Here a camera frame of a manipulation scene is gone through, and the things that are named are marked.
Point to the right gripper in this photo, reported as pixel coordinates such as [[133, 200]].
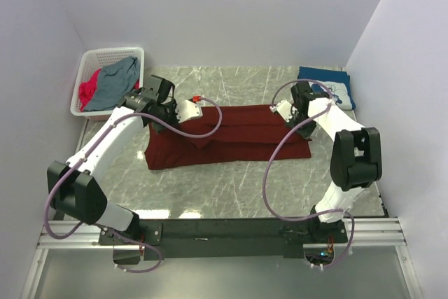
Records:
[[301, 121]]

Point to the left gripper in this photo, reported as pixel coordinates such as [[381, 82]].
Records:
[[164, 115]]

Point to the dark red t shirt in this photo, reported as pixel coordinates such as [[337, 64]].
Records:
[[247, 133]]

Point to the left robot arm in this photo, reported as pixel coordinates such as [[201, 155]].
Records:
[[73, 186]]

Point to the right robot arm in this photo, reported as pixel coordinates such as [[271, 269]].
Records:
[[356, 160]]

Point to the folded blue t shirt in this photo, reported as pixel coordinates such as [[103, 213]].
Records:
[[338, 82]]

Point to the grey blue t shirt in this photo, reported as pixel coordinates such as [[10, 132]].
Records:
[[113, 82]]

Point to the pink red t shirt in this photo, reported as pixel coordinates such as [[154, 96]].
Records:
[[86, 89]]

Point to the white plastic laundry basket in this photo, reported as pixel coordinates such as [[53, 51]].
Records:
[[93, 60]]

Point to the black base beam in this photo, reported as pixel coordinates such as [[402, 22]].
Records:
[[233, 237]]

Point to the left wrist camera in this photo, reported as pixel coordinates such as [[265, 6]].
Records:
[[187, 110]]

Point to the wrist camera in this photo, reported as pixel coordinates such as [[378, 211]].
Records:
[[283, 109], [187, 110]]

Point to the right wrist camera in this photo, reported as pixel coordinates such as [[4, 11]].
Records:
[[283, 109]]

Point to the aluminium rail frame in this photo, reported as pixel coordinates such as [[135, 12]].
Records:
[[365, 232]]

